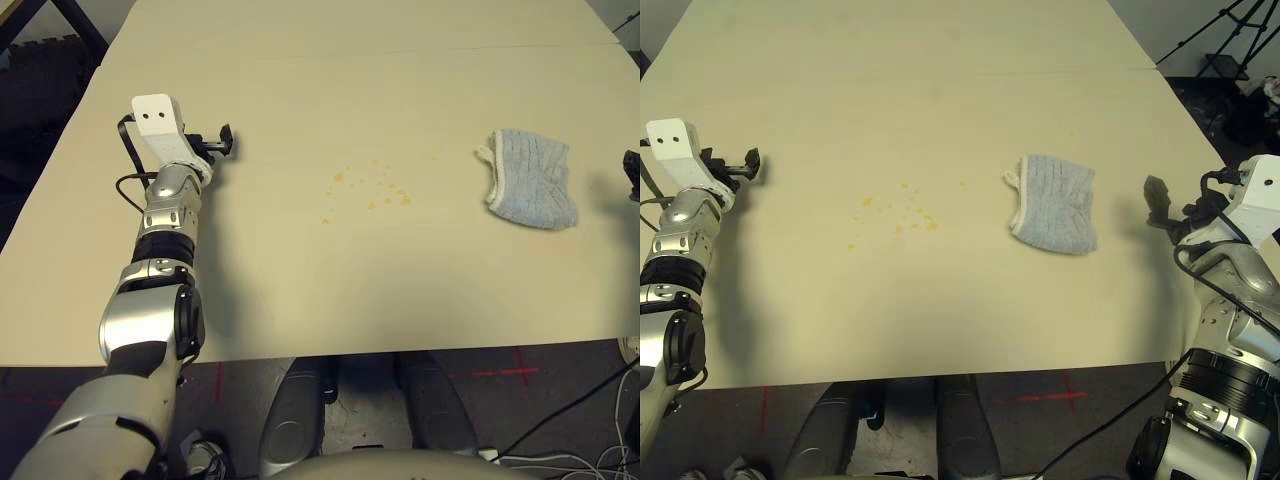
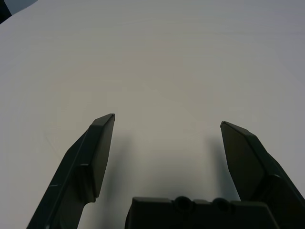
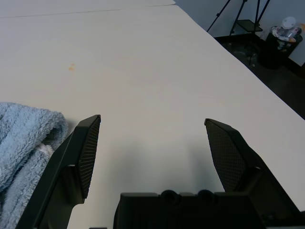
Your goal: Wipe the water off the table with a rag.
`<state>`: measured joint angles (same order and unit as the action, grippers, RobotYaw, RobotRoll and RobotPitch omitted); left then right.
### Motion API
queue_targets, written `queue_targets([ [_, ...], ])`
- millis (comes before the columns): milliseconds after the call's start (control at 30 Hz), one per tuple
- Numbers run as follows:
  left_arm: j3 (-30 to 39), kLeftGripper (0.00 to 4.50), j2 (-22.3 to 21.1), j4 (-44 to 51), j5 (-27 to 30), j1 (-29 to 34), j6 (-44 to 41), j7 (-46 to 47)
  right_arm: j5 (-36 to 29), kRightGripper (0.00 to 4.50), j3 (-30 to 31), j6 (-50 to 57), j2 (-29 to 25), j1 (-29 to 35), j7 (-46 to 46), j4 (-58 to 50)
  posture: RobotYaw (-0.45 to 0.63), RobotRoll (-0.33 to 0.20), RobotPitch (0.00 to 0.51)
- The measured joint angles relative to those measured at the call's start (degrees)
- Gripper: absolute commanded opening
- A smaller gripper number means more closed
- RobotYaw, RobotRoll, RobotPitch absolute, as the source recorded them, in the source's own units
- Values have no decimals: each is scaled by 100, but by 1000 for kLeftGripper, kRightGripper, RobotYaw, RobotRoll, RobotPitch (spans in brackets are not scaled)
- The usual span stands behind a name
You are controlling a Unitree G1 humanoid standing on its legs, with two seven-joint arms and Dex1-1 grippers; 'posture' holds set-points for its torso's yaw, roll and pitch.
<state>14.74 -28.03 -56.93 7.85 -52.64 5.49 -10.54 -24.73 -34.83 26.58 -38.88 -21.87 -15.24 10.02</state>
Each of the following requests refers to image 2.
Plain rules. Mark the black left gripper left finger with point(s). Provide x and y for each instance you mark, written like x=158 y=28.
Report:
x=78 y=171

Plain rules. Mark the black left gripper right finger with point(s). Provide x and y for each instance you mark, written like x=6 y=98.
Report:
x=259 y=171

